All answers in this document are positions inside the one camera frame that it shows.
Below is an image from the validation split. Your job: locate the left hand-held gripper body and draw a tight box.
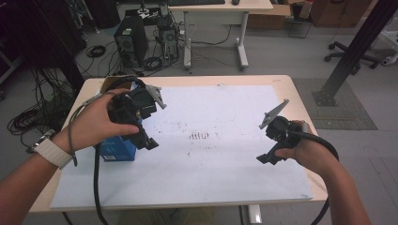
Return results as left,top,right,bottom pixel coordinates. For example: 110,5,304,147
107,83,167,128

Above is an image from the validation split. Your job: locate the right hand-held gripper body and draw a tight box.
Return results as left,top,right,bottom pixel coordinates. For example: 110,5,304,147
258,98,303,149

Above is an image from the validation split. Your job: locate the blue box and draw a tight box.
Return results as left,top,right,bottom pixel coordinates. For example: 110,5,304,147
99,120,146,163

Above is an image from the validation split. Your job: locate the person's right hand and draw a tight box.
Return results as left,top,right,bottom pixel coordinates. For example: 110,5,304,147
275,120,342,178

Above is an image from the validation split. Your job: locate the person's left hand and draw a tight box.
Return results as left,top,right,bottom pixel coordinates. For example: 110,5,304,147
59,88,141,155

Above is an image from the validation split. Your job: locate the brown cardboard box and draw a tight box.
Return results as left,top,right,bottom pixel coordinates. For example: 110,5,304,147
101,75,139,95

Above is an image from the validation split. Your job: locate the white table mat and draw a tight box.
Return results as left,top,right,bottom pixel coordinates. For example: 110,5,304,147
50,83,314,210

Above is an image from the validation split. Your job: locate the white table leg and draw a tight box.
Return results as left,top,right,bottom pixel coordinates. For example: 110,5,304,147
247,204,263,225

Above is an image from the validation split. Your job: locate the large black computer tower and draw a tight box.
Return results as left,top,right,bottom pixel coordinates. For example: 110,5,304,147
113,15,148,68

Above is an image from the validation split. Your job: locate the grey floor mat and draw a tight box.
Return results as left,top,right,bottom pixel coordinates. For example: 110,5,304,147
292,77,378,131

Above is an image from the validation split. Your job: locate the small black computer tower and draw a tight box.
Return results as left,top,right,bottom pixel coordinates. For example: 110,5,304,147
159,26,179,62

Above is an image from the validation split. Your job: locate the black office chair base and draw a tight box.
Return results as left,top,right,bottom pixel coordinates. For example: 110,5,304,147
323,40,381,76

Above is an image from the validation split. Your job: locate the cardboard box under desk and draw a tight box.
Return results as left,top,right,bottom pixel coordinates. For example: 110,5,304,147
247,3,294,31

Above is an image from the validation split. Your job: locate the black keyboard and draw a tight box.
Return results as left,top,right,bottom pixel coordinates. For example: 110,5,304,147
168,0,226,8

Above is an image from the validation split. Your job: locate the black curtain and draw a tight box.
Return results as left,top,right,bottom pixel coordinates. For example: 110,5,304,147
0,0,86,95

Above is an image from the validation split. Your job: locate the white desk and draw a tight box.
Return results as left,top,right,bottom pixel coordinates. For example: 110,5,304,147
167,0,275,71

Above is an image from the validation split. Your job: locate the brown wooden cabinet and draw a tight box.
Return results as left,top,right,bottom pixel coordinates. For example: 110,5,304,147
309,0,374,28

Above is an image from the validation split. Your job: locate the thick black cable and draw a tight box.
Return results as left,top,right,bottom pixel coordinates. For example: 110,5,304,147
93,75,148,225
287,129,341,225

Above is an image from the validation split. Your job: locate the small black cable coil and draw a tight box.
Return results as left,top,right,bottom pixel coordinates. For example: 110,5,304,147
85,44,107,59

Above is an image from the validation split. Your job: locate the thin grey cable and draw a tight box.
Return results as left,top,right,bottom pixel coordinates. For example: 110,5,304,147
67,93,106,167

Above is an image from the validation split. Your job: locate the white strap wristwatch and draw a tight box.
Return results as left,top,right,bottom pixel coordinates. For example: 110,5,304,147
26,129,74,170

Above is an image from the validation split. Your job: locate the black floor cable bundle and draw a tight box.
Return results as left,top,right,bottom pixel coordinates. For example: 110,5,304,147
7,67,76,148

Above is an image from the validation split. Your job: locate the black metal post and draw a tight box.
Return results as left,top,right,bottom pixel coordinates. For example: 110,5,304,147
313,0,398,107

